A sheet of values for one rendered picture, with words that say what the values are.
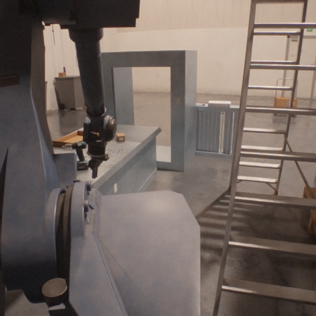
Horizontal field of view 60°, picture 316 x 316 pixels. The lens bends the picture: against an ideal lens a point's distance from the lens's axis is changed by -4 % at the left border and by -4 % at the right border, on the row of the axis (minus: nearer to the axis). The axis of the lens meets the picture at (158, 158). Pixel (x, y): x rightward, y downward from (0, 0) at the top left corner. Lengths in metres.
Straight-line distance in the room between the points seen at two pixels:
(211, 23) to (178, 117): 8.09
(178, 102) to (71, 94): 5.51
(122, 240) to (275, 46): 10.77
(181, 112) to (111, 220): 2.96
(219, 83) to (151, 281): 10.93
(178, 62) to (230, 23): 7.90
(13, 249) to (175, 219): 0.40
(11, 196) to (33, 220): 0.09
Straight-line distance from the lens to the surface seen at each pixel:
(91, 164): 1.99
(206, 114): 4.38
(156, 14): 12.08
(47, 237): 0.73
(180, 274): 0.65
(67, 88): 8.77
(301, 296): 1.64
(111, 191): 2.51
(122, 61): 3.86
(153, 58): 3.69
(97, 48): 1.47
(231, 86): 11.36
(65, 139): 3.24
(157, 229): 0.73
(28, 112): 0.86
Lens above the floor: 1.53
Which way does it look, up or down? 20 degrees down
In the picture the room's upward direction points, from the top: 1 degrees counter-clockwise
